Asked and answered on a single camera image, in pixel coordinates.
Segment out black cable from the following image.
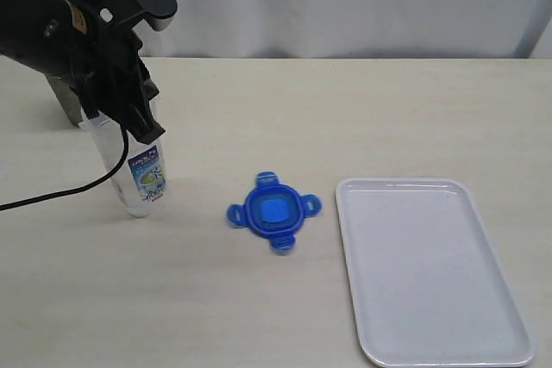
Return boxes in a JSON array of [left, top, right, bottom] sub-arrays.
[[0, 117, 131, 213]]

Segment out blue container lid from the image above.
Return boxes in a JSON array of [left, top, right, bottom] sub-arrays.
[[226, 172, 323, 255]]

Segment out white plastic tray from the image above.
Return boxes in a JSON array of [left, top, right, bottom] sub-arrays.
[[336, 178, 536, 367]]

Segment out steel cup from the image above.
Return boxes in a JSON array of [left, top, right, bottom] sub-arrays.
[[46, 75, 89, 131]]

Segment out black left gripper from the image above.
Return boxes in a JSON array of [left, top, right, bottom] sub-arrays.
[[68, 25, 166, 144]]

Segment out clear plastic tall container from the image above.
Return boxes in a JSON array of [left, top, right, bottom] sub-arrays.
[[80, 114, 166, 218]]

